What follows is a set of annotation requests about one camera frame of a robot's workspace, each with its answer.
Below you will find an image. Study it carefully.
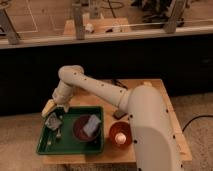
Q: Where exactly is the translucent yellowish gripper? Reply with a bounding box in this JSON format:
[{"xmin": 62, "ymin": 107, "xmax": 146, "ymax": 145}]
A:
[{"xmin": 41, "ymin": 99, "xmax": 70, "ymax": 117}]

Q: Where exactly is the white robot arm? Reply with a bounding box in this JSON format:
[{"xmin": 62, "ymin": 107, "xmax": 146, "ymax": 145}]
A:
[{"xmin": 42, "ymin": 65, "xmax": 184, "ymax": 171}]

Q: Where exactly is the purple bowl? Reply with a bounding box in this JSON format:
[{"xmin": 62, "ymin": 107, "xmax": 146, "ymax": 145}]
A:
[{"xmin": 72, "ymin": 115, "xmax": 102, "ymax": 142}]

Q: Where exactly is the orange bowl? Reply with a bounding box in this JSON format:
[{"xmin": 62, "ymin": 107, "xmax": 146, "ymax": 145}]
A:
[{"xmin": 109, "ymin": 121, "xmax": 132, "ymax": 149}]

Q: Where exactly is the blue sponge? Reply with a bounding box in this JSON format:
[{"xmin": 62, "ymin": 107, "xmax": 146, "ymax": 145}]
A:
[{"xmin": 83, "ymin": 115, "xmax": 101, "ymax": 137}]

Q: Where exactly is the metal spoon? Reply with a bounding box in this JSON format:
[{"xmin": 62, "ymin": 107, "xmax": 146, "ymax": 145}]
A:
[{"xmin": 55, "ymin": 114, "xmax": 64, "ymax": 141}]

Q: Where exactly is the metal fork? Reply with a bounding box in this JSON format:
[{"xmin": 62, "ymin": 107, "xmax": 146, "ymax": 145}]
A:
[{"xmin": 43, "ymin": 134, "xmax": 52, "ymax": 146}]

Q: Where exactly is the green plastic tray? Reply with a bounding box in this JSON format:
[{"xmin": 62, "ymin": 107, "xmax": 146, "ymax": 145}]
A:
[{"xmin": 37, "ymin": 106, "xmax": 104, "ymax": 155}]

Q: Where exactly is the grey rectangular block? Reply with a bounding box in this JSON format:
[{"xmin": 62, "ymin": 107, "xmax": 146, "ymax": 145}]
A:
[{"xmin": 113, "ymin": 110, "xmax": 126, "ymax": 119}]

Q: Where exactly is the white egg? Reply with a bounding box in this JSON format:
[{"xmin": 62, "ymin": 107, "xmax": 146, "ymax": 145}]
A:
[{"xmin": 115, "ymin": 133, "xmax": 126, "ymax": 145}]

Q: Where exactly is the wooden background table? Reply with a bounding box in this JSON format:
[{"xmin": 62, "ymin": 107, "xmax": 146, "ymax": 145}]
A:
[{"xmin": 63, "ymin": 18, "xmax": 131, "ymax": 36}]

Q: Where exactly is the orange fruit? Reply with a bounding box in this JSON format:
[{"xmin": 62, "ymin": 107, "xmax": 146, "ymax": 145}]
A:
[{"xmin": 143, "ymin": 81, "xmax": 152, "ymax": 86}]

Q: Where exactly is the black handled tool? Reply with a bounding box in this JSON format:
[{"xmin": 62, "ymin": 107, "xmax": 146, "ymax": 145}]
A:
[{"xmin": 111, "ymin": 79, "xmax": 128, "ymax": 89}]

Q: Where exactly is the middle grey metal post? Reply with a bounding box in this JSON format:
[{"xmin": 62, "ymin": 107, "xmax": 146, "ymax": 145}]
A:
[{"xmin": 72, "ymin": 3, "xmax": 85, "ymax": 40}]

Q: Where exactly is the grey metal post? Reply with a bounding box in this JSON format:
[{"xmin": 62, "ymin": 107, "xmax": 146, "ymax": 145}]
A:
[
  {"xmin": 72, "ymin": 3, "xmax": 85, "ymax": 40},
  {"xmin": 0, "ymin": 9, "xmax": 19, "ymax": 45},
  {"xmin": 164, "ymin": 0, "xmax": 185, "ymax": 34}
]

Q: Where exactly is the left grey metal post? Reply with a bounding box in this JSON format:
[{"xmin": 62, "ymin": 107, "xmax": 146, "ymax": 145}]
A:
[{"xmin": 0, "ymin": 9, "xmax": 19, "ymax": 45}]

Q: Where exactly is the black cable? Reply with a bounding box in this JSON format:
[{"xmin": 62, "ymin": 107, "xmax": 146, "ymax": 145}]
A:
[{"xmin": 181, "ymin": 115, "xmax": 213, "ymax": 133}]

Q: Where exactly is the right grey metal post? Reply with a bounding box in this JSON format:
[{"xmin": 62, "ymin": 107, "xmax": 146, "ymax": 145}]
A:
[{"xmin": 164, "ymin": 0, "xmax": 185, "ymax": 34}]

